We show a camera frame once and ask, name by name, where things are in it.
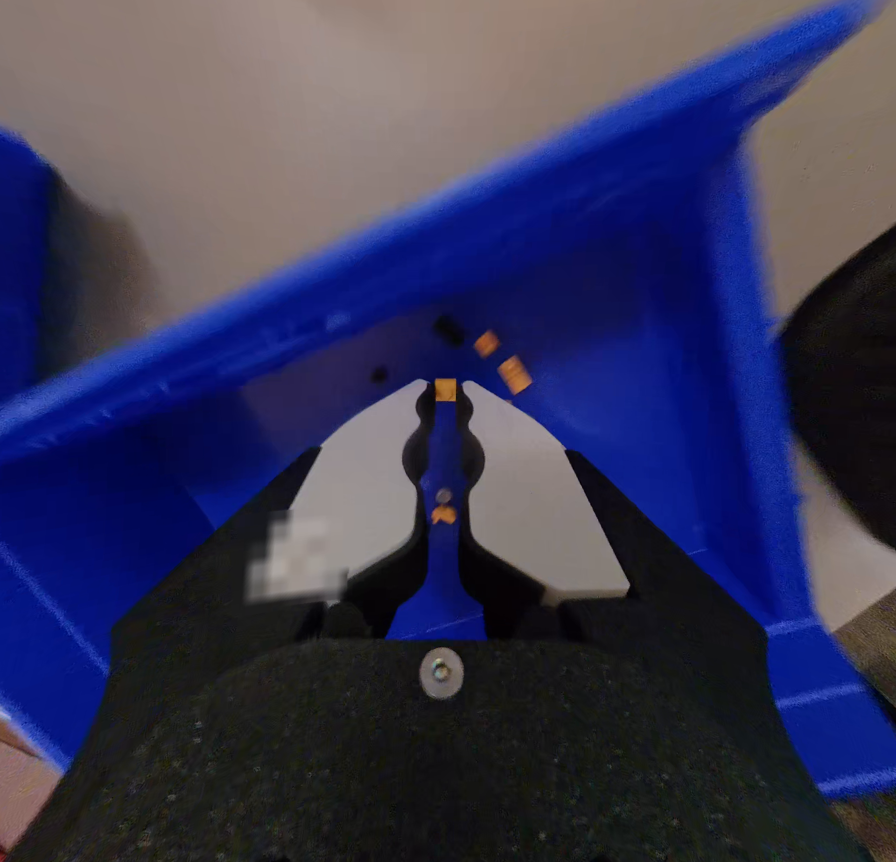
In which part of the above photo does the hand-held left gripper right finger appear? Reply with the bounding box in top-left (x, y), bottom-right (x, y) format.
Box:
top-left (458, 379), bottom-right (631, 640)

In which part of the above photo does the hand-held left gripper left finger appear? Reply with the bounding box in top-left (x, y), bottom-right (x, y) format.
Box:
top-left (290, 379), bottom-right (430, 640)

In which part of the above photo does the blue plastic bin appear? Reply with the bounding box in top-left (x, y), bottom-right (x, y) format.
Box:
top-left (0, 0), bottom-right (896, 800)
top-left (0, 131), bottom-right (56, 396)

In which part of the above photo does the black wrist rest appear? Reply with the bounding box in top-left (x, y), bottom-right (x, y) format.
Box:
top-left (779, 229), bottom-right (896, 549)

